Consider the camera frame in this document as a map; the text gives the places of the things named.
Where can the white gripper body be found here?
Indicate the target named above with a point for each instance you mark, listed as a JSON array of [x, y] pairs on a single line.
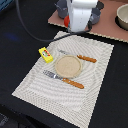
[[79, 13]]

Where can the yellow butter box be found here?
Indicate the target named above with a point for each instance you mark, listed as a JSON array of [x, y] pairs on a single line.
[[45, 55]]

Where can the red toy tomato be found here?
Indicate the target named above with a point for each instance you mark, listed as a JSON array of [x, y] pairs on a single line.
[[66, 21]]

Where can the small grey saucepan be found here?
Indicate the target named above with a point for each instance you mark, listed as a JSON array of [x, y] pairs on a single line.
[[95, 15]]

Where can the grey pot with handles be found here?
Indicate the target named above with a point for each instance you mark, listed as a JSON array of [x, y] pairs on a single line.
[[61, 7]]

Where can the cream bowl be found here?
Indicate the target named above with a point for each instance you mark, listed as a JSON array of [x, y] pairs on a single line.
[[122, 14]]

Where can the round wooden plate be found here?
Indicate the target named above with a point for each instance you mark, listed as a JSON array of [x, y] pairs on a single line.
[[68, 66]]

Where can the beige woven placemat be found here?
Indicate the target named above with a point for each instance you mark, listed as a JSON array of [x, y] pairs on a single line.
[[59, 98]]

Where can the wooden handled knife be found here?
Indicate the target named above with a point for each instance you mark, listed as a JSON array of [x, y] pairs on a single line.
[[79, 56]]

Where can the wooden handled fork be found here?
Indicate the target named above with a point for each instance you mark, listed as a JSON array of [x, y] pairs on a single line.
[[66, 80]]

